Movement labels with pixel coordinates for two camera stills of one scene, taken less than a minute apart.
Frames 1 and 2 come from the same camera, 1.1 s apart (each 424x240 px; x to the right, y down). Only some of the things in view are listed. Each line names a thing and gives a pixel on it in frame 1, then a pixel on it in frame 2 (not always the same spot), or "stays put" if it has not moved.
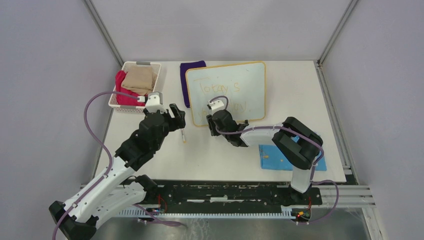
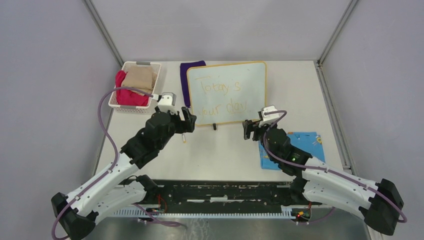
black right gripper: [211, 125] → [249, 126]
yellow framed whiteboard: [243, 86] stays put
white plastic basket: [113, 103] stays put
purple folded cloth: [184, 67] stays put
